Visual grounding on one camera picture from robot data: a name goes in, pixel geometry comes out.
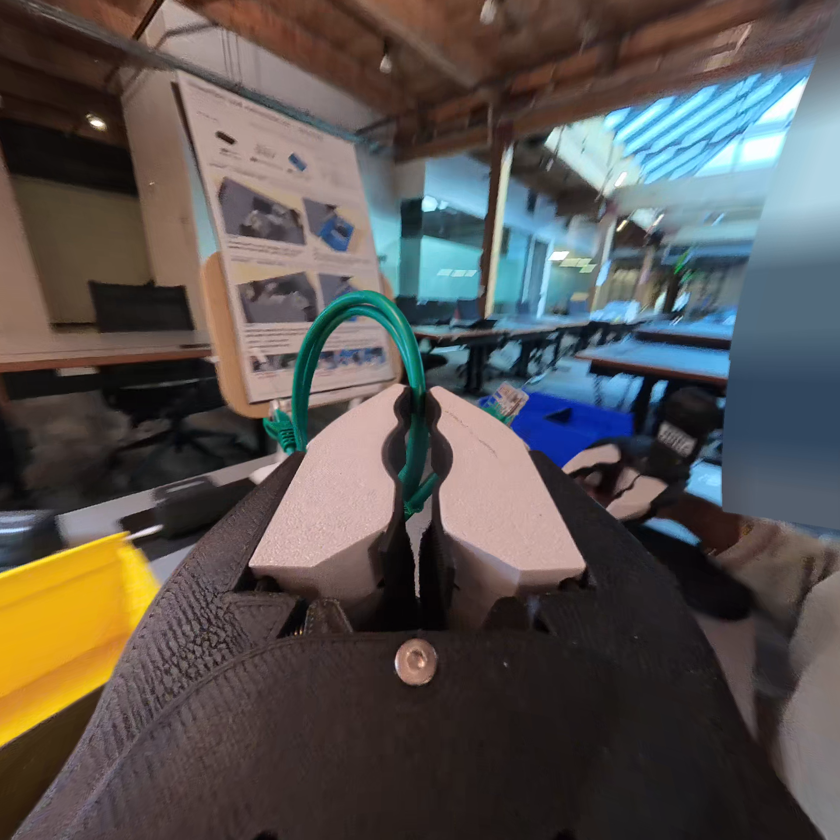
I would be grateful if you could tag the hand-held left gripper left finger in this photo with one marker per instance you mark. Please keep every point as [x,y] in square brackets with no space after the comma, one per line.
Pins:
[328,518]

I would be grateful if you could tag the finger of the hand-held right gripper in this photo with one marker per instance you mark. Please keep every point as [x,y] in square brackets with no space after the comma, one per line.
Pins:
[643,495]
[594,459]

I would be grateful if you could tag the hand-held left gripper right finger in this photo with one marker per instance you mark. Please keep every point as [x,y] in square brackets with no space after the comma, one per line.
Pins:
[505,512]

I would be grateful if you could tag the yellow plastic bin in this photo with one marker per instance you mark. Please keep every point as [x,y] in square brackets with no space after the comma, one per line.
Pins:
[59,610]

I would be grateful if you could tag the person's right forearm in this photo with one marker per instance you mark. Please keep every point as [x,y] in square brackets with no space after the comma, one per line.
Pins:
[781,564]

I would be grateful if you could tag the grey desk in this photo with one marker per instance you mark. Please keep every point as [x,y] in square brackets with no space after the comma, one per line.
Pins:
[92,525]

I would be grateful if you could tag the blue plastic bin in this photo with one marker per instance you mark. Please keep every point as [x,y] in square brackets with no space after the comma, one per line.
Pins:
[577,420]

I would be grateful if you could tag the wooden office table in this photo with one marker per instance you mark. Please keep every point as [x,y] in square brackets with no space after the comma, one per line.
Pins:
[472,325]
[656,364]

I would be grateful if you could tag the dark grey power adapter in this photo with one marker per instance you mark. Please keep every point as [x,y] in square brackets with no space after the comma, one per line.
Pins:
[190,512]

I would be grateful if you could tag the black office chair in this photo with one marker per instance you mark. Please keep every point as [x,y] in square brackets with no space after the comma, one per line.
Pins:
[141,308]

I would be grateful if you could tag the person's beige sweater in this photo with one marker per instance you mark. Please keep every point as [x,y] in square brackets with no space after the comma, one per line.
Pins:
[814,722]

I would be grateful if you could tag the grey power box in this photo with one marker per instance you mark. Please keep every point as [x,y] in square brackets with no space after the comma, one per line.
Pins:
[29,538]

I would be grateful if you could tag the instruction board with wooden frame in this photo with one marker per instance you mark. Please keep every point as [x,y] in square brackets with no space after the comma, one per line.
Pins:
[282,197]

